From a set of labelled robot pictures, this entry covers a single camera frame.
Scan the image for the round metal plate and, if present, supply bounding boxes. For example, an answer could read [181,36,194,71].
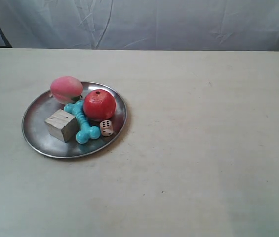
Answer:
[22,81,128,159]

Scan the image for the white die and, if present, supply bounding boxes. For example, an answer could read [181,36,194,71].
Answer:
[99,120,114,137]

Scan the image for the red toy apple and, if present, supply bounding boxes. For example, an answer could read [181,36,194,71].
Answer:
[83,89,116,122]

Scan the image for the turquoise toy bone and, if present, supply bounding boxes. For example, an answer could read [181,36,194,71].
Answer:
[64,100,101,144]

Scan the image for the wooden cube block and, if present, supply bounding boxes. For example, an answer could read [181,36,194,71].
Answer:
[45,109,79,143]

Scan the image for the pink toy peach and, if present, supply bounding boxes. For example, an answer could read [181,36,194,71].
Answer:
[50,76,83,105]

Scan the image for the grey backdrop cloth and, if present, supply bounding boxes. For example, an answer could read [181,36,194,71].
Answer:
[0,0,279,51]

